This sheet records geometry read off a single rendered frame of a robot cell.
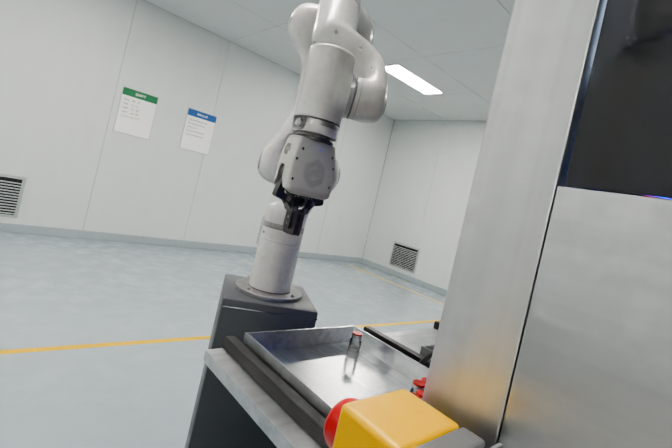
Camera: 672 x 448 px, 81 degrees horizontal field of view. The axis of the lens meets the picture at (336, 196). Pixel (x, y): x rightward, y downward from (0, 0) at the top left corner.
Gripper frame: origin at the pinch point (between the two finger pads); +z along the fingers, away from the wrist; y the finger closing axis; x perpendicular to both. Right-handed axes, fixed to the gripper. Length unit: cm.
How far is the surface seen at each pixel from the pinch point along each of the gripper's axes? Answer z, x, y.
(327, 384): 22.2, -14.9, 2.5
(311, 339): 21.0, -2.3, 8.6
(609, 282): -5, -50, -12
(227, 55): -166, 481, 177
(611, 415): 3, -52, -12
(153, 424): 110, 111, 32
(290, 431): 22.5, -22.1, -9.6
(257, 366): 20.5, -10.2, -7.8
